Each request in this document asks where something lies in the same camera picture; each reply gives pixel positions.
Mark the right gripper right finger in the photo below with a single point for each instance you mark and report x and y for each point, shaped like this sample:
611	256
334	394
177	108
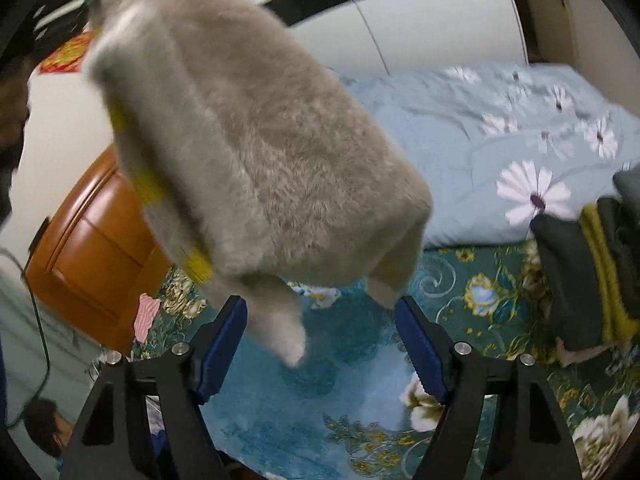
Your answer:
530	438

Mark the dark folded clothes stack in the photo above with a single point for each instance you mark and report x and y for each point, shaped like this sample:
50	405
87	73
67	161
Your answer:
591	265

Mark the teal floral plush blanket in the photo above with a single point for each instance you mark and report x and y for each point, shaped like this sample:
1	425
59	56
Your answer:
353	410

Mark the fluffy beige sweater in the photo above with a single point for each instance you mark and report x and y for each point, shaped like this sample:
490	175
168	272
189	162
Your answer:
256	169

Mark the red paper decoration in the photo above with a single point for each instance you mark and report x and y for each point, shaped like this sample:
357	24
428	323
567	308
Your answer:
68	58

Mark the pink striped cloth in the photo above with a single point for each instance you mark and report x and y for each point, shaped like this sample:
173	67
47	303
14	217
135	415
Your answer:
146	313

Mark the light blue floral quilt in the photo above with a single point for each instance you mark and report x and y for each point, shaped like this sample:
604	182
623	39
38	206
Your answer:
499	143

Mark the orange wooden bed frame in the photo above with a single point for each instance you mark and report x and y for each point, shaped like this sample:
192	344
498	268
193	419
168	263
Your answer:
94	259

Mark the white sliding wardrobe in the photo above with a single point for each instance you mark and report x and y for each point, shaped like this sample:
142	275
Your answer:
373	37

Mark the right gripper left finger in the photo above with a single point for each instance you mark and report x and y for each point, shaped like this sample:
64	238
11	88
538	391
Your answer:
142	419

